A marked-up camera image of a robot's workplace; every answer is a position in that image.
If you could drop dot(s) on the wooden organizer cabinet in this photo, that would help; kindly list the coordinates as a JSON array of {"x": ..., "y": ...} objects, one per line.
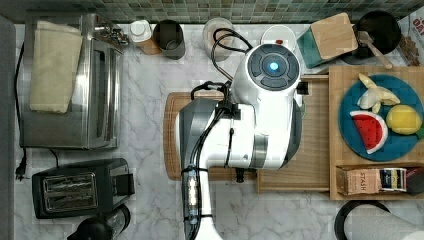
[{"x": 341, "y": 78}]

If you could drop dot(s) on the wooden drawer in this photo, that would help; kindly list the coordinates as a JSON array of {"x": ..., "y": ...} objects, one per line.
[{"x": 308, "y": 170}]

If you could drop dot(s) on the toy banana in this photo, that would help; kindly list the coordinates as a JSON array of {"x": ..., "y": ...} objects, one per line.
[{"x": 375, "y": 96}]

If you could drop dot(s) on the silver toaster oven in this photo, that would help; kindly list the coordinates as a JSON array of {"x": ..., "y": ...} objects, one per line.
[{"x": 71, "y": 99}]

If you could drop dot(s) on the black pot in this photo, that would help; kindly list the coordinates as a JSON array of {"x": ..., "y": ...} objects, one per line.
[{"x": 383, "y": 29}]

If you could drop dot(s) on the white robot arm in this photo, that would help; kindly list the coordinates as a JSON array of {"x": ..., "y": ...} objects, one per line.
[{"x": 257, "y": 125}]

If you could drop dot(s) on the toy yellow lemon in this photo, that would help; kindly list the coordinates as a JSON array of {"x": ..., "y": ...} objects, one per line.
[{"x": 403, "y": 119}]

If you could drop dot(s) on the black two-slot toaster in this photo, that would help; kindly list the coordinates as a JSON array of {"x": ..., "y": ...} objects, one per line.
[{"x": 82, "y": 188}]

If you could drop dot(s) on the toy watermelon slice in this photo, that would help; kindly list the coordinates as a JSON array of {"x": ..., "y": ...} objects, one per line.
[{"x": 372, "y": 129}]

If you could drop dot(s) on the black paper towel holder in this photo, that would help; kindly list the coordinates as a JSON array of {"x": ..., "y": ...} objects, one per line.
[{"x": 342, "y": 214}]

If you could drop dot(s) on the bamboo cutting board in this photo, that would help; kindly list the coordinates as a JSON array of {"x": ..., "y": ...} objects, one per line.
[{"x": 174, "y": 103}]

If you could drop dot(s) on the white lidded bowl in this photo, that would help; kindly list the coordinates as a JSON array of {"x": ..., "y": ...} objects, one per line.
[{"x": 281, "y": 35}]

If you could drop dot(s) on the paper towel roll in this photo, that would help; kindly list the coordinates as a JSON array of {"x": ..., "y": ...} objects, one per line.
[{"x": 368, "y": 222}]

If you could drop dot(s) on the folded beige towel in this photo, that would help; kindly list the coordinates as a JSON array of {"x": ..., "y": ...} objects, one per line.
[{"x": 56, "y": 54}]

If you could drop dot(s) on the dark tea packet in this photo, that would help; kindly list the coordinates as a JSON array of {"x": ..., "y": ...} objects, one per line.
[{"x": 393, "y": 179}]

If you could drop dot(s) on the teal canister with wood lid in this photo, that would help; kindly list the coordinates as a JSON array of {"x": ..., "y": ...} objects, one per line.
[{"x": 327, "y": 39}]

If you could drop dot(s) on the Stash tea box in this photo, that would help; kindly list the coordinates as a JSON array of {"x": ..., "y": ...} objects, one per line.
[{"x": 358, "y": 181}]

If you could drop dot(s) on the clear cereal jar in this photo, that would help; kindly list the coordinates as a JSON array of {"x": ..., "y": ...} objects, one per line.
[{"x": 209, "y": 38}]

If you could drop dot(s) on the wooden spatula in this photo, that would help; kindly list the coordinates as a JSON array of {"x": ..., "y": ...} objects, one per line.
[{"x": 365, "y": 40}]

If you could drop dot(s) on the black lidded glass kettle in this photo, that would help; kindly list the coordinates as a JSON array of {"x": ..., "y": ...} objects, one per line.
[{"x": 103, "y": 227}]

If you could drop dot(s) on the dark grey mug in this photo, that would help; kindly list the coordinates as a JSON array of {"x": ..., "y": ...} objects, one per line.
[{"x": 169, "y": 36}]

